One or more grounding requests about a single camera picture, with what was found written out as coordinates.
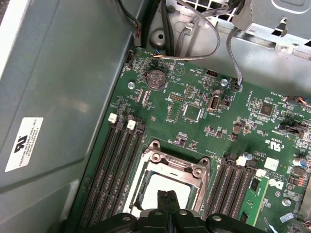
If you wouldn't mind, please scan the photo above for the metal drive cage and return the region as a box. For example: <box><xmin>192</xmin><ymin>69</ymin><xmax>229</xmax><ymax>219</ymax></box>
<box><xmin>174</xmin><ymin>0</ymin><xmax>311</xmax><ymax>47</ymax></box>

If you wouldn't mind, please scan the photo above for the internal USB port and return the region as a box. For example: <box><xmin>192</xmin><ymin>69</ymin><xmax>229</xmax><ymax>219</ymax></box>
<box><xmin>207</xmin><ymin>95</ymin><xmax>220</xmax><ymax>112</ymax></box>

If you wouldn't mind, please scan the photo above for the metal socket cover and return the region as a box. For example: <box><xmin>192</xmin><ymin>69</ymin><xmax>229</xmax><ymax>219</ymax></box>
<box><xmin>131</xmin><ymin>149</ymin><xmax>211</xmax><ymax>216</ymax></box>

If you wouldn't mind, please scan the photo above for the CPU socket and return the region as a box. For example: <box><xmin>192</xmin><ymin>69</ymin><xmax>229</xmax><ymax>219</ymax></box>
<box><xmin>122</xmin><ymin>138</ymin><xmax>211</xmax><ymax>219</ymax></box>

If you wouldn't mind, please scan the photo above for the RAM slot with white clip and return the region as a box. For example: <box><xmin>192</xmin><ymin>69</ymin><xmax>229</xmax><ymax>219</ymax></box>
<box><xmin>80</xmin><ymin>113</ymin><xmax>118</xmax><ymax>229</ymax></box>
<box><xmin>217</xmin><ymin>156</ymin><xmax>246</xmax><ymax>219</ymax></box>
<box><xmin>101</xmin><ymin>119</ymin><xmax>136</xmax><ymax>219</ymax></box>

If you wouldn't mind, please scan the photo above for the metal locking lever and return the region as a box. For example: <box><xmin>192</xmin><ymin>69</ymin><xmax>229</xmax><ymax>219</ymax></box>
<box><xmin>202</xmin><ymin>167</ymin><xmax>211</xmax><ymax>218</ymax></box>

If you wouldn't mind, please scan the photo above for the grey ribbon cable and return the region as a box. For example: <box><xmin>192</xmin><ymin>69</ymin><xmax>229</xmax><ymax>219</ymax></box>
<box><xmin>225</xmin><ymin>28</ymin><xmax>244</xmax><ymax>88</ymax></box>
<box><xmin>152</xmin><ymin>9</ymin><xmax>221</xmax><ymax>61</ymax></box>

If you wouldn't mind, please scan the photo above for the green motherboard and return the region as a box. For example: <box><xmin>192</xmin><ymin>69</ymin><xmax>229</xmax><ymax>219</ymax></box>
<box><xmin>75</xmin><ymin>46</ymin><xmax>311</xmax><ymax>233</ymax></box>

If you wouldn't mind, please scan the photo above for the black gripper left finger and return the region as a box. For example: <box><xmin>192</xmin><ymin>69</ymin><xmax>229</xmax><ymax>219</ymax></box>
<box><xmin>76</xmin><ymin>190</ymin><xmax>169</xmax><ymax>233</ymax></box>

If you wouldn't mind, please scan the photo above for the RAM slot with black clip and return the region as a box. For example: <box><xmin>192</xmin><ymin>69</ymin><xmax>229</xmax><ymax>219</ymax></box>
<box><xmin>110</xmin><ymin>123</ymin><xmax>147</xmax><ymax>216</ymax></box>
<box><xmin>228</xmin><ymin>159</ymin><xmax>256</xmax><ymax>220</ymax></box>
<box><xmin>89</xmin><ymin>120</ymin><xmax>125</xmax><ymax>229</ymax></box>
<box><xmin>206</xmin><ymin>152</ymin><xmax>236</xmax><ymax>218</ymax></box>

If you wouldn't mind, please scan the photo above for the pale blue tag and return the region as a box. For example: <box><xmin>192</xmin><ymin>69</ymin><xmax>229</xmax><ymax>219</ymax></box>
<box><xmin>279</xmin><ymin>212</ymin><xmax>296</xmax><ymax>224</ymax></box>

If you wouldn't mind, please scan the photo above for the black PC case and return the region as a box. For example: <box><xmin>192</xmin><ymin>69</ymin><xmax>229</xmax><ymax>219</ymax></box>
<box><xmin>0</xmin><ymin>0</ymin><xmax>311</xmax><ymax>233</ymax></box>

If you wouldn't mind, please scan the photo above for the coin cell battery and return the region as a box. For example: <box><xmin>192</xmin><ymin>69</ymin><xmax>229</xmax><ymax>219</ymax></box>
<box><xmin>145</xmin><ymin>69</ymin><xmax>168</xmax><ymax>91</ymax></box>

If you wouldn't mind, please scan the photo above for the green RAM stick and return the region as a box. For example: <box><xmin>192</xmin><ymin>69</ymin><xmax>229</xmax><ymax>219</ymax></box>
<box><xmin>240</xmin><ymin>178</ymin><xmax>271</xmax><ymax>224</ymax></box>

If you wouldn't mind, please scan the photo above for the black cable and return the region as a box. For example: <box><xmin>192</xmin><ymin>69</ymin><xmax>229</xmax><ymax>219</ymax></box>
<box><xmin>116</xmin><ymin>0</ymin><xmax>142</xmax><ymax>46</ymax></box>
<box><xmin>159</xmin><ymin>0</ymin><xmax>176</xmax><ymax>54</ymax></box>

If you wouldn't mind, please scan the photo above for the white printed label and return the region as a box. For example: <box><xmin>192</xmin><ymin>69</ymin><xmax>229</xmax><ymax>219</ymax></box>
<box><xmin>4</xmin><ymin>117</ymin><xmax>44</xmax><ymax>173</ymax></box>

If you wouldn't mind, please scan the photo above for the silver CPU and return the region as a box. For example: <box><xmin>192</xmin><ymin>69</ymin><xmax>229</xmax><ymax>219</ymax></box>
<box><xmin>144</xmin><ymin>172</ymin><xmax>196</xmax><ymax>211</ymax></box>

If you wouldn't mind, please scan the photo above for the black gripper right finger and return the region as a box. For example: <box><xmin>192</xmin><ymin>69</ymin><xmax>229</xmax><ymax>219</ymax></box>
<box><xmin>168</xmin><ymin>190</ymin><xmax>251</xmax><ymax>233</ymax></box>

